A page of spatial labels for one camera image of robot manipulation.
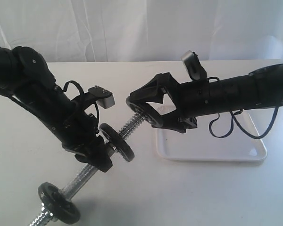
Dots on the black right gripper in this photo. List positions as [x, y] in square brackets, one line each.
[187, 98]

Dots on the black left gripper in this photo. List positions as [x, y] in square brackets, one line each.
[67, 120]

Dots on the black weight plate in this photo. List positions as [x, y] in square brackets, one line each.
[65, 210]
[147, 111]

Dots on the chrome threaded dumbbell bar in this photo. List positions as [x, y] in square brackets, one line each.
[85, 174]

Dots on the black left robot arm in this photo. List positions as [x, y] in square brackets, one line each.
[26, 80]

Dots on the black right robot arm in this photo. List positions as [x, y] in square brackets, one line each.
[167, 104]

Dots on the black washer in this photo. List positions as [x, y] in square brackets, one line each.
[115, 138]

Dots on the white rectangular plastic tray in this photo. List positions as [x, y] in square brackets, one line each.
[199, 145]

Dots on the white backdrop curtain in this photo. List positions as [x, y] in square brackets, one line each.
[144, 30]

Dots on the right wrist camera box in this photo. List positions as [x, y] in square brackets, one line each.
[193, 66]

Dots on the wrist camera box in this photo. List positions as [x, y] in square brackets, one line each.
[102, 96]
[193, 66]

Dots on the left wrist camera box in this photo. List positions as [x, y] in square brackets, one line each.
[102, 96]

